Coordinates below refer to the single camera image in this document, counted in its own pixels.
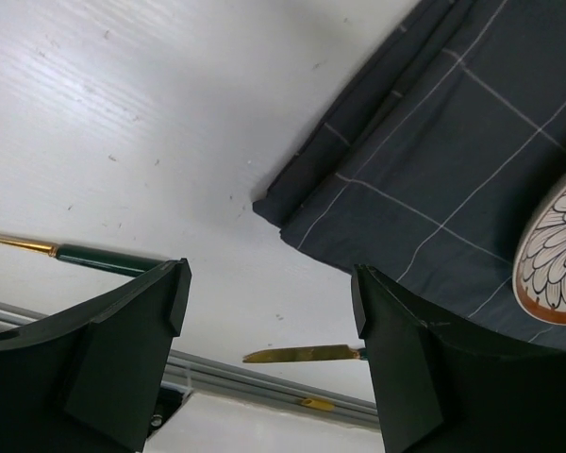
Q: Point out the gold knife green handle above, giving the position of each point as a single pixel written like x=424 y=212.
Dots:
x=332 y=352

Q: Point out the aluminium front rail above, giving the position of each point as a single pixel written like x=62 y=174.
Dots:
x=189 y=374

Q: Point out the gold fork green handle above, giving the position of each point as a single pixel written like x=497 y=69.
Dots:
x=98 y=259

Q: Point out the floral ceramic plate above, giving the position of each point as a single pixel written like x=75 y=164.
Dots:
x=539 y=267

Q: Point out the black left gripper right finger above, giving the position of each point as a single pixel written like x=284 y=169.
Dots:
x=445 y=384

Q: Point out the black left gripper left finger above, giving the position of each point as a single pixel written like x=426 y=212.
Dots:
x=87 y=379

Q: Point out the dark grey checked cloth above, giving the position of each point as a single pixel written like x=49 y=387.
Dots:
x=432 y=159

